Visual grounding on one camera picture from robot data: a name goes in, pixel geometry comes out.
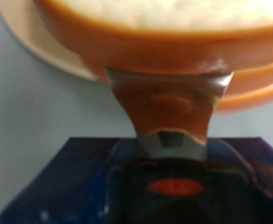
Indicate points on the round wooden plate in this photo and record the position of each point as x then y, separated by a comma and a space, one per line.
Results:
40, 46

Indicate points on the silver toaster oven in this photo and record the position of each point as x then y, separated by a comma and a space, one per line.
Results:
33, 118

